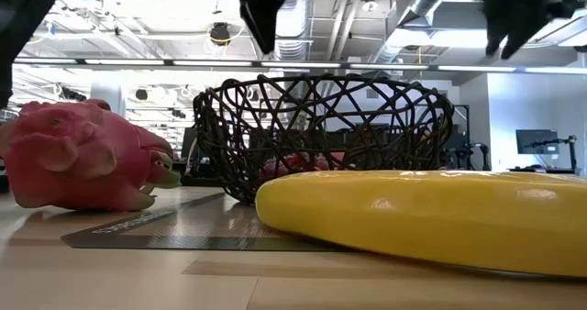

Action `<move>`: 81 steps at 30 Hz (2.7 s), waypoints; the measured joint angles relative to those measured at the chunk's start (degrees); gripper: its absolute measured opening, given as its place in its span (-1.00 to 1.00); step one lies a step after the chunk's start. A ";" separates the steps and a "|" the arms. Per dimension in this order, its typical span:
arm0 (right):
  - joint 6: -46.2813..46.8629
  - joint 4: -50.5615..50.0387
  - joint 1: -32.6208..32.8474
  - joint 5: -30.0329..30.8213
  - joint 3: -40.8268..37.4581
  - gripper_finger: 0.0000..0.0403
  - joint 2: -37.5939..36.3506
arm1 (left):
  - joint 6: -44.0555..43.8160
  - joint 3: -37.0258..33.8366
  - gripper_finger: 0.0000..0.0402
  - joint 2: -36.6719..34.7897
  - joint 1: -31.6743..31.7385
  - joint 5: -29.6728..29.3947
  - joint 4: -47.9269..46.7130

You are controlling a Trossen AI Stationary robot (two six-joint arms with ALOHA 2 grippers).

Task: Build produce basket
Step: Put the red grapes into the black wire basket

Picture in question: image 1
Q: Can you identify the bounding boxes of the pink dragon fruit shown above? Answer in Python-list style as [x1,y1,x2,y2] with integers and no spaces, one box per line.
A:
[0,98,183,213]

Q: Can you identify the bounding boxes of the long ceiling light strip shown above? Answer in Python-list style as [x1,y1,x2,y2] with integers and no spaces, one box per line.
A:
[13,57,587,74]

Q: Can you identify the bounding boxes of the dark computer monitor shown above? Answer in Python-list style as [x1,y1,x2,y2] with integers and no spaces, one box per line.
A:
[515,128,560,156]

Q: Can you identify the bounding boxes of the dark background screen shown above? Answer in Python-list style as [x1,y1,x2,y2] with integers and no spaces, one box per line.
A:
[181,126,199,161]

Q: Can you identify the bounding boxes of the white building column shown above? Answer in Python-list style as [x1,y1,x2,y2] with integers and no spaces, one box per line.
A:
[89,71,127,118]

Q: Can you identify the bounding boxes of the yellow banana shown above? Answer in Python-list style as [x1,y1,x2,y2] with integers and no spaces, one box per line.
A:
[254,169,587,280]

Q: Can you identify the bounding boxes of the black-bordered table mat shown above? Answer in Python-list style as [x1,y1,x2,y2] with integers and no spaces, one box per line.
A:
[61,191,352,253]

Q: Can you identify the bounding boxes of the silver spiral ceiling duct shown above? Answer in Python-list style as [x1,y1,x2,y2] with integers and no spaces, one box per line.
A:
[273,0,315,61]

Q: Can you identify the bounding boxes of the dark woven wire basket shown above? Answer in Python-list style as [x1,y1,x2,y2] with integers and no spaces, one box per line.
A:
[192,72,456,206]

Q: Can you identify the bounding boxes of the black aluminium table frame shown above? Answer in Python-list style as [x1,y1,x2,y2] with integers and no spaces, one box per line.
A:
[179,174,222,188]

